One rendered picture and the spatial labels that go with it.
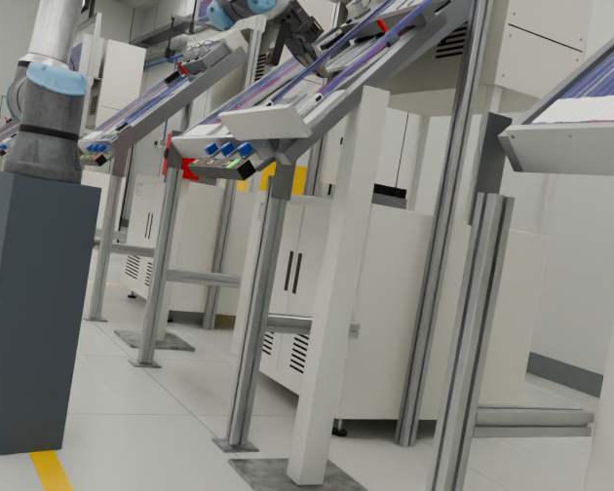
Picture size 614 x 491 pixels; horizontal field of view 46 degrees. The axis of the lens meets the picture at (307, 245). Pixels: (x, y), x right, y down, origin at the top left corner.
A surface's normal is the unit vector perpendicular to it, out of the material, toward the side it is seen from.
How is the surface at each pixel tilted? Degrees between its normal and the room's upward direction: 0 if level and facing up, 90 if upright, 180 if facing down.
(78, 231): 90
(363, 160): 90
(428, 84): 90
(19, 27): 90
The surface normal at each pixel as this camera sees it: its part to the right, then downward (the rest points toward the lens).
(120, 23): 0.48, 0.12
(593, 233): -0.86, -0.12
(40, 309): 0.66, 0.15
